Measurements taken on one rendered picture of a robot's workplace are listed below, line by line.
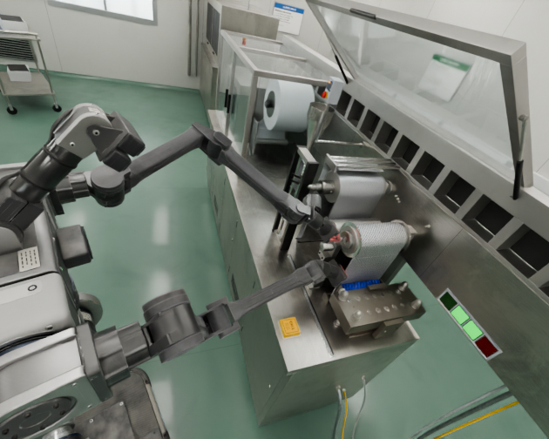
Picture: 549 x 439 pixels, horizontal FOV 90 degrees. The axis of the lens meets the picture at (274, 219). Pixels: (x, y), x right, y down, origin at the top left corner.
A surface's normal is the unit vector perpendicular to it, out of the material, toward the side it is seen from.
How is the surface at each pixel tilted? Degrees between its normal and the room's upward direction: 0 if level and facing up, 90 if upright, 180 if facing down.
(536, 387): 90
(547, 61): 90
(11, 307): 0
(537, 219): 90
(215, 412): 0
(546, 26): 90
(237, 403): 0
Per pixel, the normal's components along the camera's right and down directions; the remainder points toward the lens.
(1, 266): 0.21, -0.75
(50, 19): 0.29, 0.67
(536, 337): -0.93, 0.04
